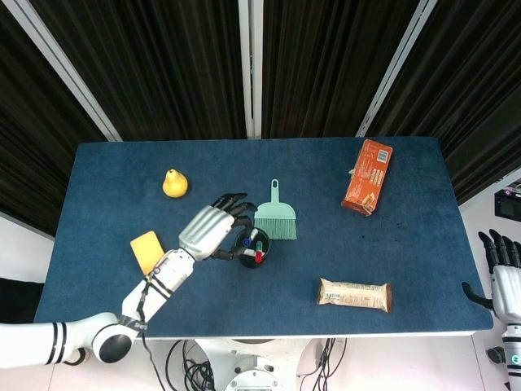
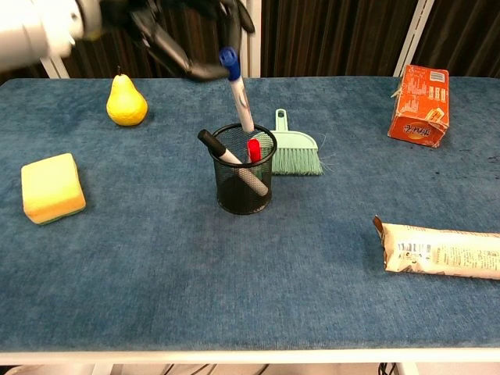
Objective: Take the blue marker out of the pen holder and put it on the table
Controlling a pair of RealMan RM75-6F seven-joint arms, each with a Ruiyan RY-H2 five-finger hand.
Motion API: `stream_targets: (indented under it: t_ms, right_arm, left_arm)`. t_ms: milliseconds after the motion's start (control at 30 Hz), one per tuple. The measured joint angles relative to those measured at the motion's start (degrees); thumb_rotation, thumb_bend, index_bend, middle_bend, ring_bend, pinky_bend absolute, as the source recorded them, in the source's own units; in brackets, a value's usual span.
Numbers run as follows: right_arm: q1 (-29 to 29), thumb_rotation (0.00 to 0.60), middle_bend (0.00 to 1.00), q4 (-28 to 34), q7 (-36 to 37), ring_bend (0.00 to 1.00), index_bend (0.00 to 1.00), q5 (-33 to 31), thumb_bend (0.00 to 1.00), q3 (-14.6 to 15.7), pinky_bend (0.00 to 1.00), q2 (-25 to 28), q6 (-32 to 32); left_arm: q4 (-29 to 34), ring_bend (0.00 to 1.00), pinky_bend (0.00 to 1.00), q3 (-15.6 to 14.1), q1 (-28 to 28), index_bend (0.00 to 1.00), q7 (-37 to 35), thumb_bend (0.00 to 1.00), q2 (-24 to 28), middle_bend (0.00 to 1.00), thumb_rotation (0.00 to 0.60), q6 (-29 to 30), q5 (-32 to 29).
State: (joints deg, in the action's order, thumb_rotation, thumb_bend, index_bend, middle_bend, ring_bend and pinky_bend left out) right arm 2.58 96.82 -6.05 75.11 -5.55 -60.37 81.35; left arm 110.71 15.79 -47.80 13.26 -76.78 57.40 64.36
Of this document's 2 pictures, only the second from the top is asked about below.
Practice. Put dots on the yellow pear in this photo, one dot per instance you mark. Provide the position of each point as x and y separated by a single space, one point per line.
126 103

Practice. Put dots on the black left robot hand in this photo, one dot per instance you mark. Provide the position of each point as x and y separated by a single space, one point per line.
168 43

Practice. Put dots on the orange cardboard box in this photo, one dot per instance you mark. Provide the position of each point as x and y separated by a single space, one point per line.
422 107

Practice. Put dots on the white upright frame post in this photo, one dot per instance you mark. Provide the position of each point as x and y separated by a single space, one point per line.
252 51

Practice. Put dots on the yellow sponge block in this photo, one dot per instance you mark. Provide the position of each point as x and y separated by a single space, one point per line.
51 187

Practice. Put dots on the blue cap marker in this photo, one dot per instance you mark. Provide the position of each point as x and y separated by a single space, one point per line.
240 93

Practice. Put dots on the cream snack wrapper pack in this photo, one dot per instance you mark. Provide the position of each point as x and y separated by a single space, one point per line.
441 250

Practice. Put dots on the mint green hand brush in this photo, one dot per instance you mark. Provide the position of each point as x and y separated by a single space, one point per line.
295 154

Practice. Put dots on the white slanted frame post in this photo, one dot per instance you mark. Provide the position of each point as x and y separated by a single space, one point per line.
414 37
54 66

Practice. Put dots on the black cap marker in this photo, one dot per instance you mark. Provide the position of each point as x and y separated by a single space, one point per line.
218 148

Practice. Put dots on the red cap marker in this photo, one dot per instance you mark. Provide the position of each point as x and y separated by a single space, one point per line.
254 150

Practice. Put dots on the blue velvet table cloth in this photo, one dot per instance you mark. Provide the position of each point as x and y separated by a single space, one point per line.
156 254

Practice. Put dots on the black mesh pen holder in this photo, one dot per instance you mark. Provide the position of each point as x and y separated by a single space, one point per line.
242 193

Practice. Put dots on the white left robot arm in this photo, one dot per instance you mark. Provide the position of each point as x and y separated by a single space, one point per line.
35 27

